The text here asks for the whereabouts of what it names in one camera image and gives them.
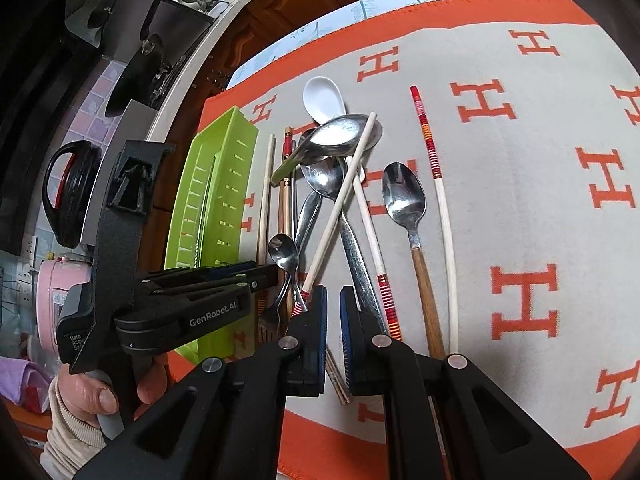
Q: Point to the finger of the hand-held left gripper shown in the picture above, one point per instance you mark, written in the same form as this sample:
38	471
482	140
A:
225	273
200	317

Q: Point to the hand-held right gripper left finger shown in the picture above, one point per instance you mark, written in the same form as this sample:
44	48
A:
317	322

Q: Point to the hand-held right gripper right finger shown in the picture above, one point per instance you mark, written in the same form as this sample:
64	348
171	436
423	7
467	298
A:
350	332

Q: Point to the small steel spoon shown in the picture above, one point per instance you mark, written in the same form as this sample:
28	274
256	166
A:
283	250

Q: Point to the green plastic utensil tray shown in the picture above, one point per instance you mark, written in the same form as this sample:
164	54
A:
210	200

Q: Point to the brown chopstick patterned end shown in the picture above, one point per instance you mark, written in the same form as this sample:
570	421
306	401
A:
283	220
289	142

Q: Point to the pale wooden chopstick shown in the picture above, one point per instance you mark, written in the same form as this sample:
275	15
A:
265	200

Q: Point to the large steel spoon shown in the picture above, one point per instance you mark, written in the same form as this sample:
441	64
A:
340	135

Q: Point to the white ceramic spoon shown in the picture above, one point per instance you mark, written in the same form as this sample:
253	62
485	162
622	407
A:
322	97

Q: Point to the person's left forearm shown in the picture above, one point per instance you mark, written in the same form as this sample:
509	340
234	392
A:
65	440

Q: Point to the person's left hand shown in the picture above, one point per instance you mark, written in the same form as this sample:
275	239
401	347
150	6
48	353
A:
95	395

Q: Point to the black and red kettle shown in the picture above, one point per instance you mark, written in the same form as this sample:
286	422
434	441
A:
70	195

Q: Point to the pink rice cooker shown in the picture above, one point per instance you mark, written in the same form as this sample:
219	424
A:
52	300

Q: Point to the stainless steel stove guard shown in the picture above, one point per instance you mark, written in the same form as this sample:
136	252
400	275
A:
117	127

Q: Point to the purple cloth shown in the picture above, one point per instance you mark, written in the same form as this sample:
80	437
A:
20	377

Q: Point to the orange patterned blanket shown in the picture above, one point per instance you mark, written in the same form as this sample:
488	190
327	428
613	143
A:
500	185

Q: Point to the black gas stove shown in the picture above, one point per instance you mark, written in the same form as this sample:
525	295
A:
172	17

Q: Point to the light blue tablecloth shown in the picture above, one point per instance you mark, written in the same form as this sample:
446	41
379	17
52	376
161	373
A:
400	0

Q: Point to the white wall socket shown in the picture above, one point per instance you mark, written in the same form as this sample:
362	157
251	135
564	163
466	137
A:
30	245

